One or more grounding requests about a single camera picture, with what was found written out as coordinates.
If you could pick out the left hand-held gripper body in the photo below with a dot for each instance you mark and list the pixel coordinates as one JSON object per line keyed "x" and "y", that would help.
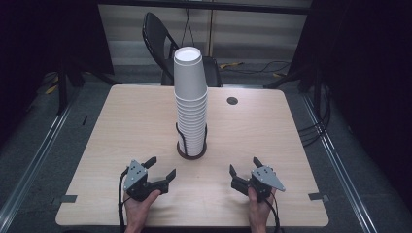
{"x": 136, "y": 176}

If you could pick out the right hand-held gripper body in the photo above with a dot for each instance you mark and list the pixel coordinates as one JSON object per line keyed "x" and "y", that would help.
{"x": 264, "y": 179}

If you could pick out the stack of white paper cups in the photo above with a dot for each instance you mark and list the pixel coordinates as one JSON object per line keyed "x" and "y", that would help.
{"x": 191, "y": 123}

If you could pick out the person's right hand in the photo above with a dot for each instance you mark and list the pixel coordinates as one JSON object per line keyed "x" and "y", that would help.
{"x": 259, "y": 212}

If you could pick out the person's left hand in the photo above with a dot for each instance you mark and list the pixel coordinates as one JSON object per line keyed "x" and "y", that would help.
{"x": 137, "y": 212}

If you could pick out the grey tape strip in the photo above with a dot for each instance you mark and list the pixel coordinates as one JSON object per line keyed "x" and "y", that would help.
{"x": 318, "y": 196}
{"x": 66, "y": 198}

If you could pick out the round dark table grommet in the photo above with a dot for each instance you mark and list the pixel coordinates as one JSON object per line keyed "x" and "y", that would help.
{"x": 232, "y": 100}

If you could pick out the dark metal stand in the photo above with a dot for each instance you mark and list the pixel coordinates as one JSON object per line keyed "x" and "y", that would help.
{"x": 291, "y": 79}
{"x": 63, "y": 87}

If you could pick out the yellow floor tape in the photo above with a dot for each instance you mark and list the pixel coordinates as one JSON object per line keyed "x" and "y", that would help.
{"x": 51, "y": 89}

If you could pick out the black folding chair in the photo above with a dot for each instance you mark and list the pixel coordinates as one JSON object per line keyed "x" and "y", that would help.
{"x": 155, "y": 35}

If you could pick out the metal floor rail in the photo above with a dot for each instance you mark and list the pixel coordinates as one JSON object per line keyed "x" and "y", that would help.
{"x": 336, "y": 161}
{"x": 35, "y": 161}

